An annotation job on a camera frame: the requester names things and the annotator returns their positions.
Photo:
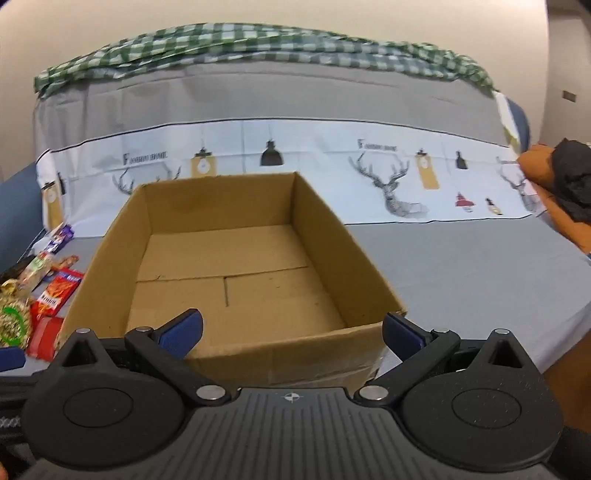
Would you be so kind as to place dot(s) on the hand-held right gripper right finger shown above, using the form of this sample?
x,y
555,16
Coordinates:
x,y
401,332

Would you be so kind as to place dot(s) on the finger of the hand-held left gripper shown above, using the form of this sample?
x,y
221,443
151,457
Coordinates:
x,y
10,359

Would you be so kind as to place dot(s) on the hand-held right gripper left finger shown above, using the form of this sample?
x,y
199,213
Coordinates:
x,y
182,330

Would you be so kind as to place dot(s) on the brown cardboard box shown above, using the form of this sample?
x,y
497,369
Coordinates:
x,y
231,286

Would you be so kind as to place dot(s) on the purple cartoon snack packet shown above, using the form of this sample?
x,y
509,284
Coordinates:
x,y
61,237

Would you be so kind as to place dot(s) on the gold green round snack packet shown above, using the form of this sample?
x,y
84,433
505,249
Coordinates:
x,y
14,321

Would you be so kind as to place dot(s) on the plain red snack packet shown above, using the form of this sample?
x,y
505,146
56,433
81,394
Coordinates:
x,y
44,339

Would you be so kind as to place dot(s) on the red orange snack packet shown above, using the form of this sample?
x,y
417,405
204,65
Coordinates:
x,y
57,288

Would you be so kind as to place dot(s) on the clear nut bar packet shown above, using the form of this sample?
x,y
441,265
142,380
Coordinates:
x,y
37,270

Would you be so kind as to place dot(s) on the blue cushion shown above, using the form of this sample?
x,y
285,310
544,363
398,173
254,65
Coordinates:
x,y
18,207

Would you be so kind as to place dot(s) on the orange cushion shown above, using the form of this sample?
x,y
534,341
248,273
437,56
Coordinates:
x,y
535,170

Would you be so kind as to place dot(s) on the black cloth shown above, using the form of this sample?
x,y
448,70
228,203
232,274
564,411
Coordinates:
x,y
572,170

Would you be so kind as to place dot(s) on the blue pillow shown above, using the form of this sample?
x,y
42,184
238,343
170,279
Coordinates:
x,y
519,120

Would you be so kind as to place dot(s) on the grey deer print bedsheet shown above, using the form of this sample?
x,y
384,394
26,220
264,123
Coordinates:
x,y
300,92

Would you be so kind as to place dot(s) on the green checked cloth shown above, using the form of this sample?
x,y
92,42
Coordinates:
x,y
258,44

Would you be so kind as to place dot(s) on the wall socket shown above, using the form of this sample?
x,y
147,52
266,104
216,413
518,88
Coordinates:
x,y
569,95

